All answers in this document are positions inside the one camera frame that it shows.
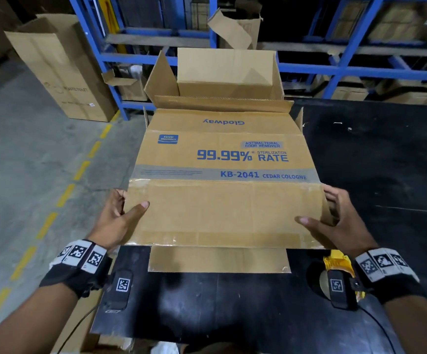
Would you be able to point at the scrap cardboard sheet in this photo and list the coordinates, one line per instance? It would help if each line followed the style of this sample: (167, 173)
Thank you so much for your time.
(80, 328)

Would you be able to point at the person's right forearm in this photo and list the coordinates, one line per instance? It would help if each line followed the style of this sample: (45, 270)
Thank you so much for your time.
(423, 328)

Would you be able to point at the torn box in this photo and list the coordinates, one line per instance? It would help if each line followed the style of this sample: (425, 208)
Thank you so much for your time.
(235, 33)

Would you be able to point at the closed brown cardboard box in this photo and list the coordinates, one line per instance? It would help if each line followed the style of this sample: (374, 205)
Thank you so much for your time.
(346, 93)

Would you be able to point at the person's left forearm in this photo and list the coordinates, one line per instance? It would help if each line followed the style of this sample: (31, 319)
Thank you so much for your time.
(25, 324)

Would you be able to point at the yellow rack guard post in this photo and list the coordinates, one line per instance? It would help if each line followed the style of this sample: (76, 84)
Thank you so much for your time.
(108, 14)

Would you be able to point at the right wristband with marker tags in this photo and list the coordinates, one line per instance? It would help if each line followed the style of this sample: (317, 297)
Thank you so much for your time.
(387, 276)

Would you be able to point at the small box low shelf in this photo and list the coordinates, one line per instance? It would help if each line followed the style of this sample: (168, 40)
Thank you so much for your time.
(132, 92)

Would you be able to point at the person's right hand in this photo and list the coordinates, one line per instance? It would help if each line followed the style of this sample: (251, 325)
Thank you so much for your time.
(350, 232)

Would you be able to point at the stack of shelved brown boxes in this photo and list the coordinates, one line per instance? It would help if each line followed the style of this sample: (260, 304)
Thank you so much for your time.
(394, 25)

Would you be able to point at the wooden shelf plank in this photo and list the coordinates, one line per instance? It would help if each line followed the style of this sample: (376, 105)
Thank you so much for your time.
(154, 40)

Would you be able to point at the yellow tape dispenser with tape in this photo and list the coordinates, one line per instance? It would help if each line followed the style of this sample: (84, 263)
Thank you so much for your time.
(339, 259)

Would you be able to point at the tall brown cardboard box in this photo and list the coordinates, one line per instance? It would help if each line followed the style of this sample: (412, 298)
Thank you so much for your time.
(62, 70)

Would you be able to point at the blue metal storage rack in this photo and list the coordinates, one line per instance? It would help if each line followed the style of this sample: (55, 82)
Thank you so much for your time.
(309, 70)

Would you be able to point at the wristband with marker tags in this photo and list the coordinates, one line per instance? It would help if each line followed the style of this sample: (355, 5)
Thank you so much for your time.
(387, 276)
(77, 265)

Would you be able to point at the wide brown cardboard box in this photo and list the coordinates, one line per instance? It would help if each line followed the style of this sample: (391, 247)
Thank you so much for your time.
(412, 97)

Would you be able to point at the person's body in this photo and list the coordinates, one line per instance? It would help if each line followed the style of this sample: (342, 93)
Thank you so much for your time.
(213, 349)

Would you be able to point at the person's left hand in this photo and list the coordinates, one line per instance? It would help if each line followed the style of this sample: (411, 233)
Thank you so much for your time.
(114, 224)

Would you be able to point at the pink-striped cardboard box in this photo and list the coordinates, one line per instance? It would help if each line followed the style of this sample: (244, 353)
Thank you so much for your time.
(224, 70)

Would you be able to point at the left wristband with marker tags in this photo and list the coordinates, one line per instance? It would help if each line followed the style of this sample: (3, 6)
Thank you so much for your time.
(77, 265)

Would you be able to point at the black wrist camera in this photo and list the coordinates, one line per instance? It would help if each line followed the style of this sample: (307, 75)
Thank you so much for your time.
(340, 291)
(119, 291)

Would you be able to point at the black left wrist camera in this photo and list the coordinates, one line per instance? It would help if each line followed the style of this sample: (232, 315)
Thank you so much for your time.
(119, 291)

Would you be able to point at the taped cardboard sheet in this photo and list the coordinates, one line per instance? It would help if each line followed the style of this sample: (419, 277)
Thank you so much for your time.
(221, 213)

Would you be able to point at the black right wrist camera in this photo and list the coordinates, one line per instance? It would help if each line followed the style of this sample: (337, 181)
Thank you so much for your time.
(340, 291)

